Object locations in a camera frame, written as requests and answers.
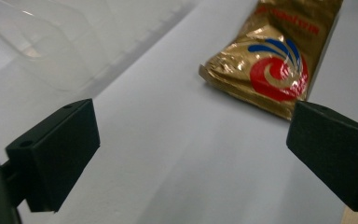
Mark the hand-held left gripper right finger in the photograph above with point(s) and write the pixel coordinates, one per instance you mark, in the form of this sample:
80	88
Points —
335	155

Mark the gold foil packet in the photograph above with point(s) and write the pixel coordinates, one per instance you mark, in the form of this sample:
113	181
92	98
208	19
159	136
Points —
270	62

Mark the clear plastic container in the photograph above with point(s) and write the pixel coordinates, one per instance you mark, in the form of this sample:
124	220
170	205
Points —
74	43

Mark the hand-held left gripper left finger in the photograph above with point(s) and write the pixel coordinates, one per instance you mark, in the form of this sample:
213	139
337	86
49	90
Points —
59	155

